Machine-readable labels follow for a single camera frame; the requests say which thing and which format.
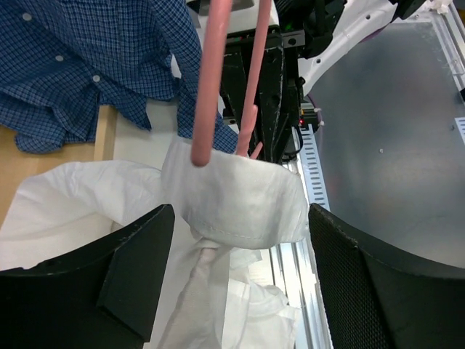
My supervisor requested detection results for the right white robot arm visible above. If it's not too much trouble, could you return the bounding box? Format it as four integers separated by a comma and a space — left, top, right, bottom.
220, 1, 422, 163

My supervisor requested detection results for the pink wire hanger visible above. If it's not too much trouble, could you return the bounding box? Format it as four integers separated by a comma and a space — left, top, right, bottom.
190, 1, 272, 167

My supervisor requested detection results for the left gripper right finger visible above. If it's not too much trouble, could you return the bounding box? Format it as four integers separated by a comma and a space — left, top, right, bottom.
309, 204, 464, 348

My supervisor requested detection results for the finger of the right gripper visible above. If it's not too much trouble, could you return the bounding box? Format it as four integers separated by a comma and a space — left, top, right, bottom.
220, 32, 254, 127
254, 28, 302, 162

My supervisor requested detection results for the blue checked shirt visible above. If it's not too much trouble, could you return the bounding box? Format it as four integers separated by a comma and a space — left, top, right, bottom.
0, 0, 240, 154

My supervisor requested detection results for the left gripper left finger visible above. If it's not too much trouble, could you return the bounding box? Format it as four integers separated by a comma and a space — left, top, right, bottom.
1, 204, 175, 348

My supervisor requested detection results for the white shirt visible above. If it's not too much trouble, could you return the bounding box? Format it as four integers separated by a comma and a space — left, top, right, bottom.
1, 138, 309, 348

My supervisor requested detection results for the aluminium mounting rail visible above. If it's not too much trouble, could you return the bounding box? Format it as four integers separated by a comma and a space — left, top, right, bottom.
270, 159, 333, 348

